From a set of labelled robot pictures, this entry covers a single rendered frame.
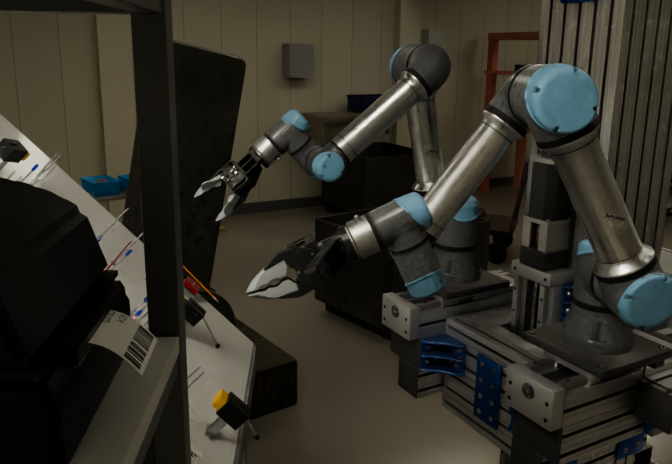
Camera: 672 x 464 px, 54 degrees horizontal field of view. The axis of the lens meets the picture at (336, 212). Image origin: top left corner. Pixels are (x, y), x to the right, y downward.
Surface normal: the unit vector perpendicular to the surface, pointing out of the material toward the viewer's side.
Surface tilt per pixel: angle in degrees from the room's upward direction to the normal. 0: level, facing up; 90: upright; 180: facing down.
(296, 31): 90
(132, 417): 0
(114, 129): 90
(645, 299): 97
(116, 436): 0
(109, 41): 90
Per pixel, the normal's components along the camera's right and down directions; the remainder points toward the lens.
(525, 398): -0.87, 0.10
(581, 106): 0.00, 0.11
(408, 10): 0.48, 0.21
